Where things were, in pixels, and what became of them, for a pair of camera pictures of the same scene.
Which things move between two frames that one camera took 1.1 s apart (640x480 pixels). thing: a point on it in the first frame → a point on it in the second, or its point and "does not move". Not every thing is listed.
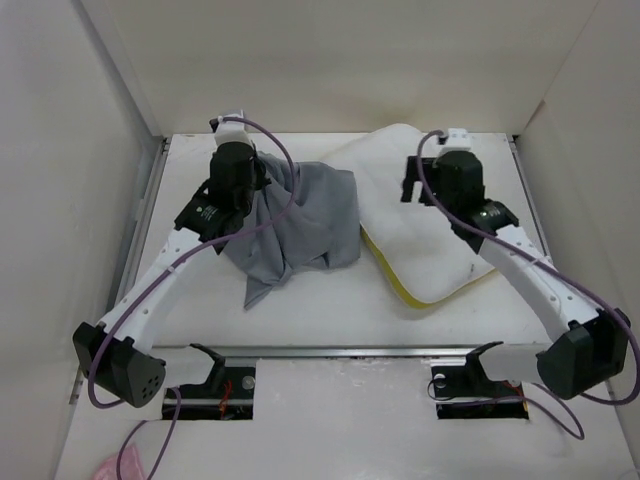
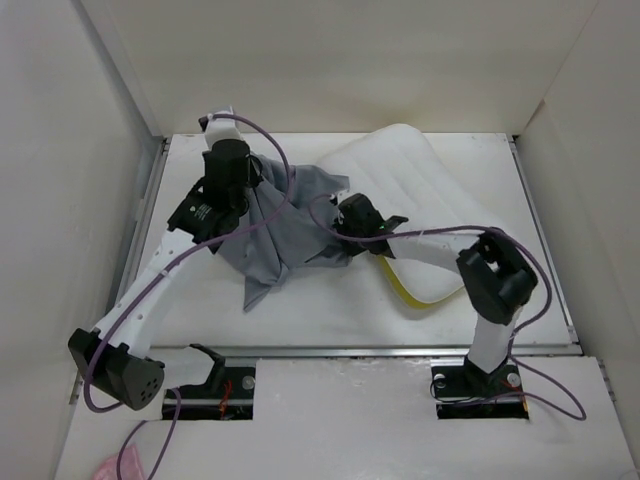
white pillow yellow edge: [430, 258] does not move
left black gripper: [261, 178] does not move
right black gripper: [410, 179] → [342, 224]
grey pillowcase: [305, 216] does not move
